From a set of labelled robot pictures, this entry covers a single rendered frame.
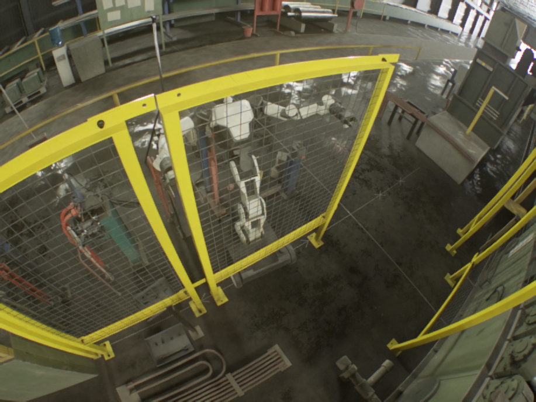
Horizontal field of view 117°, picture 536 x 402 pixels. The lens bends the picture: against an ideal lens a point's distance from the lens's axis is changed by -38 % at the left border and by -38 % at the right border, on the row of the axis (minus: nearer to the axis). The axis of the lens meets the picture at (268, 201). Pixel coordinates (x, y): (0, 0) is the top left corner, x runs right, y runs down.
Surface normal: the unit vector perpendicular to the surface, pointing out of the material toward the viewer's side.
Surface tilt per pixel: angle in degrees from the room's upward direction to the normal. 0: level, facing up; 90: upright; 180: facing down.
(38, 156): 90
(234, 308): 0
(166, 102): 90
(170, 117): 90
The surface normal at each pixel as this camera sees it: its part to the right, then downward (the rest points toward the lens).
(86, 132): 0.55, 0.69
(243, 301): 0.08, -0.61
